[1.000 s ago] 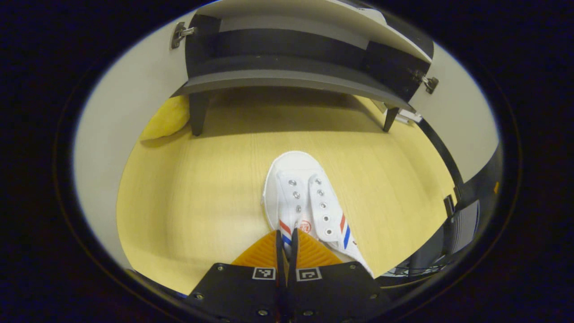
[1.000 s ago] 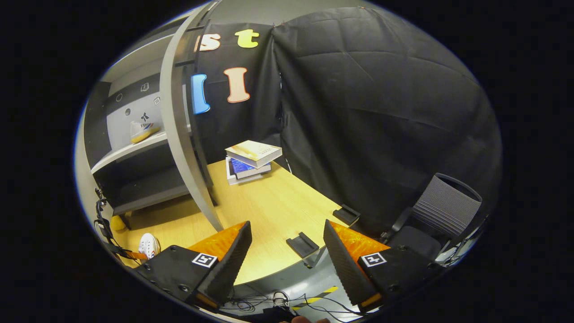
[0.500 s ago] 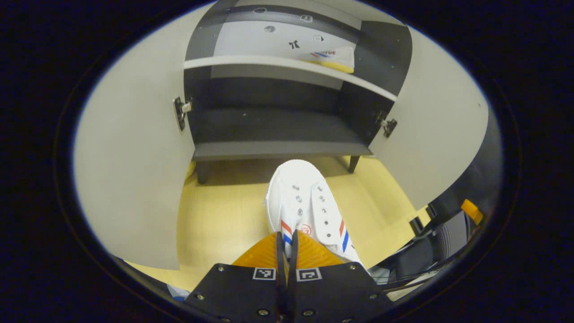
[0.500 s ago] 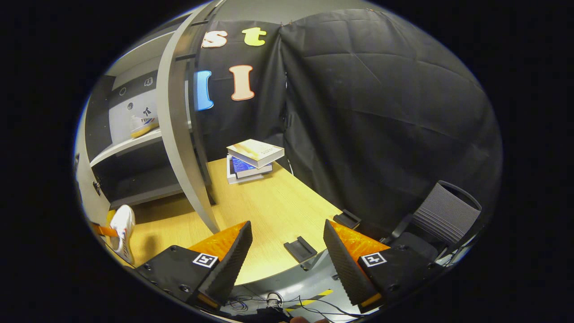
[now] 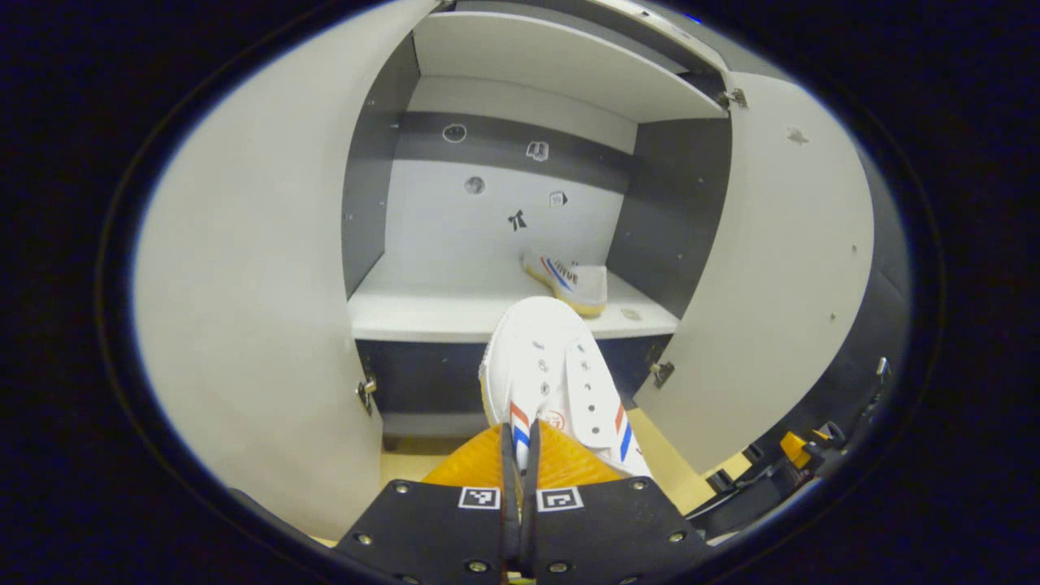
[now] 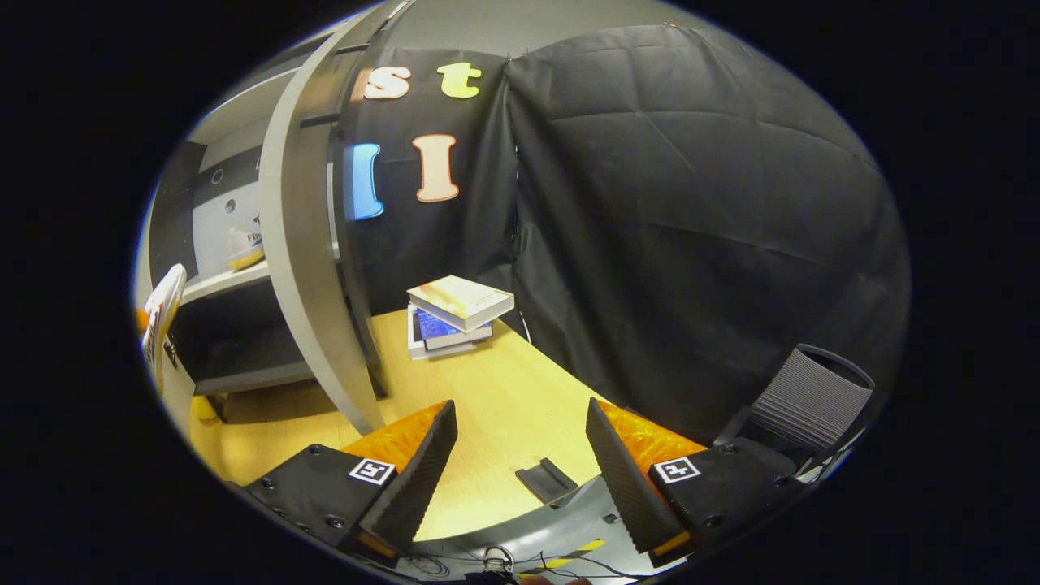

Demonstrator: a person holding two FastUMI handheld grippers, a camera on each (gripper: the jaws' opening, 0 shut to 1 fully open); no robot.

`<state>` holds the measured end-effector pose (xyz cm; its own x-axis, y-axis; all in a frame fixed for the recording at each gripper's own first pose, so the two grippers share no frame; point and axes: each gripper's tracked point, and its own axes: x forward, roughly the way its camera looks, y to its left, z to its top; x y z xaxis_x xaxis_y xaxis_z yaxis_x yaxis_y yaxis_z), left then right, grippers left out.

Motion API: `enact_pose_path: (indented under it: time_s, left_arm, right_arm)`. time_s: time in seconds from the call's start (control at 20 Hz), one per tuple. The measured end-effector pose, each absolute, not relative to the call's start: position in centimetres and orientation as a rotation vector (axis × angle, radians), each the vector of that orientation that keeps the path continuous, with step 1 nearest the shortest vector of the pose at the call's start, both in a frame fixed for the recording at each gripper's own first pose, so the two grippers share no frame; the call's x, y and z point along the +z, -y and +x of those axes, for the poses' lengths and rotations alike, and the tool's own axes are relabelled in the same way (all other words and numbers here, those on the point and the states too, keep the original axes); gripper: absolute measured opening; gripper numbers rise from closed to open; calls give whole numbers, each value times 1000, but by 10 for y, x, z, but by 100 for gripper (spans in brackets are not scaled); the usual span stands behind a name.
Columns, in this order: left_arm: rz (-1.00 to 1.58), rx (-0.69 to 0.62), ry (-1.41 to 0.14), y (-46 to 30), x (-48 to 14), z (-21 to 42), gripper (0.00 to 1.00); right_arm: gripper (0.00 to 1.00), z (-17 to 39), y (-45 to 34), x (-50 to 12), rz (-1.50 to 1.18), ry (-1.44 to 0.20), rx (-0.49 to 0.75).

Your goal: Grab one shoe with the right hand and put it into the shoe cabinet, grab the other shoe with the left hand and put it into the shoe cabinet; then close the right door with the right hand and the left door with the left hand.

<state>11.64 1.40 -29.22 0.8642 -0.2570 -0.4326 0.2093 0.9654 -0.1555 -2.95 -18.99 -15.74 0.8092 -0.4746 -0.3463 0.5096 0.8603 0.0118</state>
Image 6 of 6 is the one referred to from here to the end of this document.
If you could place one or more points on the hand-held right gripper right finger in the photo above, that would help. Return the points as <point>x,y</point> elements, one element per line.
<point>626,487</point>

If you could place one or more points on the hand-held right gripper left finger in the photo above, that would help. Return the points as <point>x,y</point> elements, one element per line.
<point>414,487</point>

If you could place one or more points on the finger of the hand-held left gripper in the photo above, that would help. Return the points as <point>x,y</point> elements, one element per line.
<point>140,319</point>

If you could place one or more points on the white striped shoe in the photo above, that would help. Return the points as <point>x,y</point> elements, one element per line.
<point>166,301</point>
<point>244,248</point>

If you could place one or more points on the grey shoe cabinet door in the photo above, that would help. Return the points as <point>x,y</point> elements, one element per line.
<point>175,398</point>
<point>292,244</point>

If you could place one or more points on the grey shoe cabinet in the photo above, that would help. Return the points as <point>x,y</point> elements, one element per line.
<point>244,357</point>

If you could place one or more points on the yellow object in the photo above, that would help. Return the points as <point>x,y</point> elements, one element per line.
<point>203,409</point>

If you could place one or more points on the blue cover book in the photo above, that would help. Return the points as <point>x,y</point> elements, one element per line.
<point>439,329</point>

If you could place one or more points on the cream cover book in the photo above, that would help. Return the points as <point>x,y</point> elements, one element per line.
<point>463,301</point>

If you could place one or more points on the grey mesh chair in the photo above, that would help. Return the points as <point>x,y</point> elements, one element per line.
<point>812,398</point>

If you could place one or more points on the black backdrop cloth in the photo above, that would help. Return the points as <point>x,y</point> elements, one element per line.
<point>691,244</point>

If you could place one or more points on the black plastic bracket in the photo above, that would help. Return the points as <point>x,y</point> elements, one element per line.
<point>546,481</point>

